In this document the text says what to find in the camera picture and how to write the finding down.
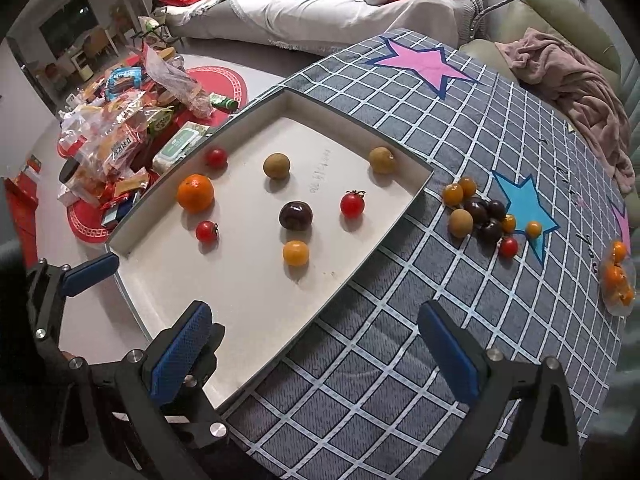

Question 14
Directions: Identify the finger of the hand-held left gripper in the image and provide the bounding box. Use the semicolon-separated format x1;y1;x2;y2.
25;254;120;361
165;322;231;443

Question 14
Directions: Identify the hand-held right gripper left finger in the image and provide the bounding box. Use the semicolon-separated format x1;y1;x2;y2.
49;301;213;480

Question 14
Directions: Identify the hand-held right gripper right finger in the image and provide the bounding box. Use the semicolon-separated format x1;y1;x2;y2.
417;301;581;480

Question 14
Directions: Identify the white rectangular tray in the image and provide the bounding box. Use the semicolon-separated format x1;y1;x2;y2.
104;86;435;411

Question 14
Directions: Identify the dark purple plum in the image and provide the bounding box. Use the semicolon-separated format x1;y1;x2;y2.
279;200;314;231

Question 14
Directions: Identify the brown longan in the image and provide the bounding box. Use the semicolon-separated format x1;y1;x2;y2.
369;146;398;175
448;209;474;238
263;153;290;179

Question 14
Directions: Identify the red round placemat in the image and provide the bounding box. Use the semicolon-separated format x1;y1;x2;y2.
65;200;118;246
177;66;249;116

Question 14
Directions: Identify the grey grid star-print blanket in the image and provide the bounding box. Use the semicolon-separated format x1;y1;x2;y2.
215;30;631;480

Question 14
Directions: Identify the pile of snack packets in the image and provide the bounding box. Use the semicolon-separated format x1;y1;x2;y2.
55;42;213;211

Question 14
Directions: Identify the green wet wipes pack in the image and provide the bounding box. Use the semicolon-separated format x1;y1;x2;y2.
151;121;212;173

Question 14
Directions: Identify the clear glass bowl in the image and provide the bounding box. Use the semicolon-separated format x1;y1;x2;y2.
597;240;637;317

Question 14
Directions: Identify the green bottle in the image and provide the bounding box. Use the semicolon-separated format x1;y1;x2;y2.
209;92;240;112

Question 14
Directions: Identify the pink fleece blanket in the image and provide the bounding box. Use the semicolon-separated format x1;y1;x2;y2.
495;30;636;193

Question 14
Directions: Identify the white covered sofa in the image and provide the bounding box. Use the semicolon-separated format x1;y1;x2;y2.
162;0;483;56

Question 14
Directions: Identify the metal gooseneck stand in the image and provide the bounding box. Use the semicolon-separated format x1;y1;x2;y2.
470;0;551;46

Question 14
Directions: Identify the pale green sofa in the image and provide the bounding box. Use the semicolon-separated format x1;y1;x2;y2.
460;0;640;201

